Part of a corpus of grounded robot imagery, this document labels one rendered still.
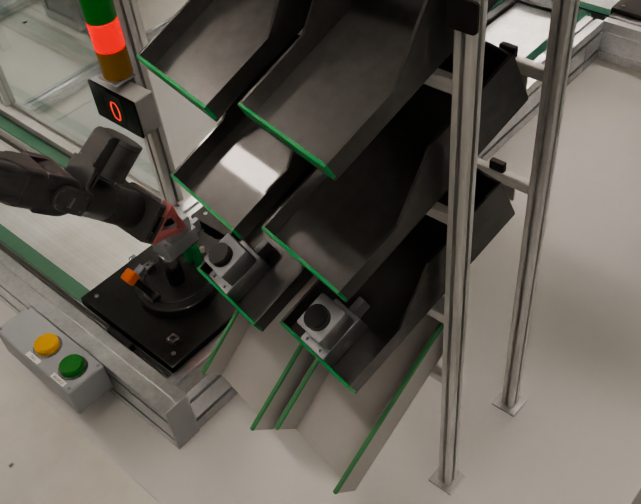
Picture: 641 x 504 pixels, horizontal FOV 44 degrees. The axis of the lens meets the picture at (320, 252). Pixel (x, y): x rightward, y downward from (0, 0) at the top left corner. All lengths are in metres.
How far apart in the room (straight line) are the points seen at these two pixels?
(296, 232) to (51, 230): 0.87
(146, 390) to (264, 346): 0.21
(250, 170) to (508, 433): 0.61
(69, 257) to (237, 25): 0.84
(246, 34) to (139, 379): 0.64
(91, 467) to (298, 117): 0.77
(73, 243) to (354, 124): 0.98
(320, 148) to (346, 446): 0.50
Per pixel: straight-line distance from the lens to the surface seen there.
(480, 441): 1.29
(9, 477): 1.39
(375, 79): 0.74
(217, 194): 0.93
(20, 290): 1.50
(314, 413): 1.13
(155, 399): 1.26
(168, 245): 1.30
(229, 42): 0.84
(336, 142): 0.71
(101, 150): 1.12
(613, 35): 2.04
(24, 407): 1.46
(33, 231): 1.67
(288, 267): 1.02
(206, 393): 1.29
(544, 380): 1.36
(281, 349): 1.14
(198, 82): 0.83
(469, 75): 0.71
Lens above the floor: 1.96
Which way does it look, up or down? 45 degrees down
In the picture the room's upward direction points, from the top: 7 degrees counter-clockwise
